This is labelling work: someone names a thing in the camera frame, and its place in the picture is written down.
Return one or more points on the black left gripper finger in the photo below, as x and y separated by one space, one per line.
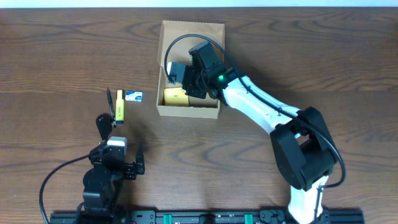
102 146
140 164

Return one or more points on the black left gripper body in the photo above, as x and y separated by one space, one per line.
119 165

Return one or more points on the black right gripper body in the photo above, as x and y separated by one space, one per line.
188 81

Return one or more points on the yellow sticky note pad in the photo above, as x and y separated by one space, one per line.
175 97

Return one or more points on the white blue staples box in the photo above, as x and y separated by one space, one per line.
135 96

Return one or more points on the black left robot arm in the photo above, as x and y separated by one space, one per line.
104 182

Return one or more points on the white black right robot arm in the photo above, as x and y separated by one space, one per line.
303 148

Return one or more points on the black glossy tape dispenser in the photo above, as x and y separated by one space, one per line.
104 125

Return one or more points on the black ballpoint pen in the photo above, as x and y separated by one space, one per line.
111 107

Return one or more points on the yellow highlighter marker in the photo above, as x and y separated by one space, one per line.
119 117

